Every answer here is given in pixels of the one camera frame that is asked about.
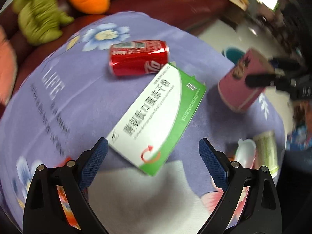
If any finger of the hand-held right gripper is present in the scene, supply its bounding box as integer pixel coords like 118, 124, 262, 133
268, 58, 306, 70
245, 72, 278, 87

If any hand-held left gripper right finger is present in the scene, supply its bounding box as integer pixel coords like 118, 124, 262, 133
197, 138, 283, 234

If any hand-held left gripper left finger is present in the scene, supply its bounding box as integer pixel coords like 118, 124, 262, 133
22, 138, 109, 234

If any pink paper cup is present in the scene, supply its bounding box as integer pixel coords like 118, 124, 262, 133
218, 48, 276, 113

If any green white medicine box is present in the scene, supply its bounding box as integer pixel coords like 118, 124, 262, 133
107, 63, 207, 176

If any white plastic wrapper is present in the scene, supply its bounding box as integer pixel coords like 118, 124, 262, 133
234, 138, 256, 169

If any teal round container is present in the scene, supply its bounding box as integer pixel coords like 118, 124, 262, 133
223, 47, 245, 64

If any green yellow packet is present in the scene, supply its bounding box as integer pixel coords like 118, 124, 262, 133
252, 130, 279, 176

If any purple floral blanket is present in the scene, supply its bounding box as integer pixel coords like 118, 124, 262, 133
0, 11, 287, 234

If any red soda can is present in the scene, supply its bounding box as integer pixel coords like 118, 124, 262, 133
108, 40, 170, 77

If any pink cushion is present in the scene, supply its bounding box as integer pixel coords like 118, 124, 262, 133
0, 26, 19, 106

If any dark red sofa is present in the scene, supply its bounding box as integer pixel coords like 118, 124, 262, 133
0, 0, 234, 98

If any green plush toy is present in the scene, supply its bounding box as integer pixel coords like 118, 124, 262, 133
12, 0, 75, 46

